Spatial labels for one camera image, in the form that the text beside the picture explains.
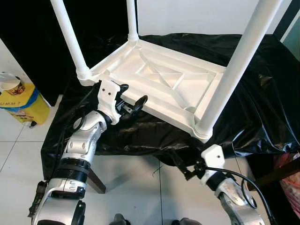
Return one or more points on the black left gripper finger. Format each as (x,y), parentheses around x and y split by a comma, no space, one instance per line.
(139,104)
(123,88)

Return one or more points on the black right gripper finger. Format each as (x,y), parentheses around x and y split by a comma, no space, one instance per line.
(179,162)
(228,151)

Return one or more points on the white plastic table top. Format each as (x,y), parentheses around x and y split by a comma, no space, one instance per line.
(154,77)

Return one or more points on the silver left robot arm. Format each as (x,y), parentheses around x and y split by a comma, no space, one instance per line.
(77,150)

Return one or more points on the dark grey robot right foot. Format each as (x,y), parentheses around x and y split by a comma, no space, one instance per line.
(186,221)

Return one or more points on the dark grey robot foot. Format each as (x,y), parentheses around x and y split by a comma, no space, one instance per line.
(186,221)
(118,220)

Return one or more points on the black plastic table cover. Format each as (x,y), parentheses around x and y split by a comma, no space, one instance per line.
(267,103)

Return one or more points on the pink patterned bag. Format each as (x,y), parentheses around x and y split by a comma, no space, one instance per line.
(290,173)

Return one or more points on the dark grey robot left foot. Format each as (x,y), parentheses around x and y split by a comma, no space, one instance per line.
(118,220)

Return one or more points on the yellow storage box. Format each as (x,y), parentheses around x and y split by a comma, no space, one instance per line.
(28,105)

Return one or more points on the black door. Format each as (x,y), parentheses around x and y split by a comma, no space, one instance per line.
(28,37)

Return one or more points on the white instant noodle cup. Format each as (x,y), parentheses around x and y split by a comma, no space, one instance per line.
(12,84)

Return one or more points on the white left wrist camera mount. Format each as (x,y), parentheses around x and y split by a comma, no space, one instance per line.
(110,98)

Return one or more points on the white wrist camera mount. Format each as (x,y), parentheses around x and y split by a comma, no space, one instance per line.
(213,157)
(110,98)

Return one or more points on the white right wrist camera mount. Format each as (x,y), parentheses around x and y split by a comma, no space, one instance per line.
(213,157)

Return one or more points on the dark door frame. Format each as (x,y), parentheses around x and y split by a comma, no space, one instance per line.
(287,18)

